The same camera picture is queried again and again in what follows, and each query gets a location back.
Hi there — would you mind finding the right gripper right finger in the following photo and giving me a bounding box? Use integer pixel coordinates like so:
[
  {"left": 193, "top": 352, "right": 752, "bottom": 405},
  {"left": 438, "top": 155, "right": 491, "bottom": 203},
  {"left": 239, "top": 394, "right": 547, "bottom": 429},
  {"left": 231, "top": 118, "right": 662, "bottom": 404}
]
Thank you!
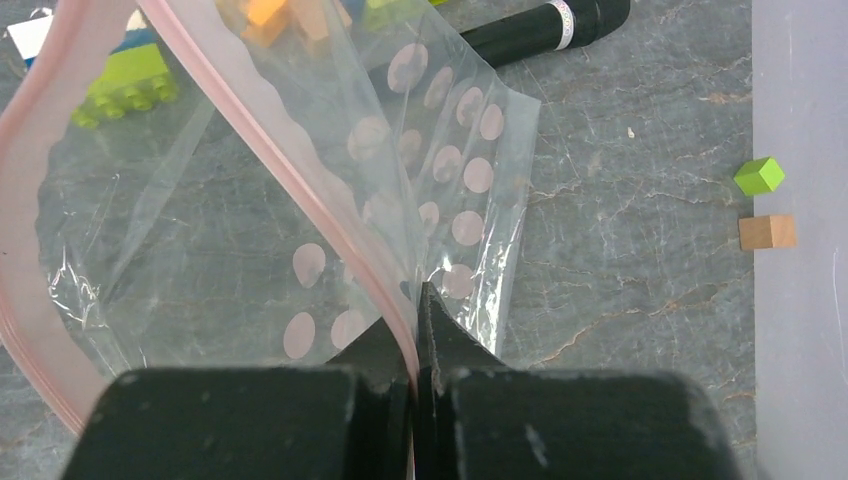
[{"left": 415, "top": 283, "right": 741, "bottom": 479}]

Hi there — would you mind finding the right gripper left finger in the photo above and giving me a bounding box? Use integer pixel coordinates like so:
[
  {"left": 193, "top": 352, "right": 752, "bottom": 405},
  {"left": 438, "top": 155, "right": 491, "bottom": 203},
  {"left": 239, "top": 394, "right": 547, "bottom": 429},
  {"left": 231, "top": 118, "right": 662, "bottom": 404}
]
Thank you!
[{"left": 63, "top": 321, "right": 411, "bottom": 479}]

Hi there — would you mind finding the clear polka dot zip bag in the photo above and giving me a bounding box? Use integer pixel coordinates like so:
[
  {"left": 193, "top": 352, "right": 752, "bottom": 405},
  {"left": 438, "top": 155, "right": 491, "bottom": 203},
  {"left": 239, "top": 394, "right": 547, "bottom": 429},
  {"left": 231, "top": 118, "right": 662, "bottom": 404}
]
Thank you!
[{"left": 1, "top": 1, "right": 540, "bottom": 432}]

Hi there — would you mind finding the tan wooden cube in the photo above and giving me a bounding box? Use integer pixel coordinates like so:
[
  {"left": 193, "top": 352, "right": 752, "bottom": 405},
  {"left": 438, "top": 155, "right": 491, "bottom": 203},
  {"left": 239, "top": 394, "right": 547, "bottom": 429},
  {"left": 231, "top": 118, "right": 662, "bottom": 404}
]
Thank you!
[{"left": 738, "top": 214, "right": 797, "bottom": 251}]

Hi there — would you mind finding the green cube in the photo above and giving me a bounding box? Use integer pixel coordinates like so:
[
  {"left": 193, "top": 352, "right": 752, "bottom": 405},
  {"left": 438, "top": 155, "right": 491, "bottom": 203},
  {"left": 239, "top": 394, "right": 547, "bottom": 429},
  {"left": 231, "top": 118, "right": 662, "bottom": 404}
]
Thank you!
[{"left": 733, "top": 156, "right": 785, "bottom": 196}]

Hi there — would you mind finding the slanted black microphone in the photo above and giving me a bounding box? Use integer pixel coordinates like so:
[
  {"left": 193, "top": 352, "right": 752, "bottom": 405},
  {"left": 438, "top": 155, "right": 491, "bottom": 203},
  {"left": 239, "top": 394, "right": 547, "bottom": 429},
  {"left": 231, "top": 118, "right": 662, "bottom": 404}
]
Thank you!
[{"left": 461, "top": 0, "right": 632, "bottom": 68}]

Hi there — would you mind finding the white blue green brick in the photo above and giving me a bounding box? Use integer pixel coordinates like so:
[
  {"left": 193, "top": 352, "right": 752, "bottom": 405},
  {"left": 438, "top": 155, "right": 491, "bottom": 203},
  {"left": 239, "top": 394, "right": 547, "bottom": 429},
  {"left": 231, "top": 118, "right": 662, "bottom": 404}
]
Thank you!
[{"left": 1, "top": 1, "right": 178, "bottom": 133}]

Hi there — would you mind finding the tan small cube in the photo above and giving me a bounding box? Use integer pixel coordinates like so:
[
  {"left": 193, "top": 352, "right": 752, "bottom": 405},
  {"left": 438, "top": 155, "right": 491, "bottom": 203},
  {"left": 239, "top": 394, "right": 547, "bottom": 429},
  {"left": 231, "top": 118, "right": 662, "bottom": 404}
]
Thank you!
[{"left": 289, "top": 0, "right": 329, "bottom": 43}]

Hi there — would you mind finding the multicolour brick stack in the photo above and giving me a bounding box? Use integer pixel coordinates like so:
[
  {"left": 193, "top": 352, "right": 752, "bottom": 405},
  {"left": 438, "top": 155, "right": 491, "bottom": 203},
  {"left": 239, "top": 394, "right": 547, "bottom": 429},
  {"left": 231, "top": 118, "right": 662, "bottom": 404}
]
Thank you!
[{"left": 340, "top": 0, "right": 444, "bottom": 31}]

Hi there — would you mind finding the orange brick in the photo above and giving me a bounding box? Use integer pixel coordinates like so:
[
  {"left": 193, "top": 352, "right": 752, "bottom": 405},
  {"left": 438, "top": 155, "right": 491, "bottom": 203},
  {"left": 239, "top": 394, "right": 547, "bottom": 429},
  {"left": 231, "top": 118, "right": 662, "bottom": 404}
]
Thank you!
[{"left": 240, "top": 0, "right": 289, "bottom": 47}]

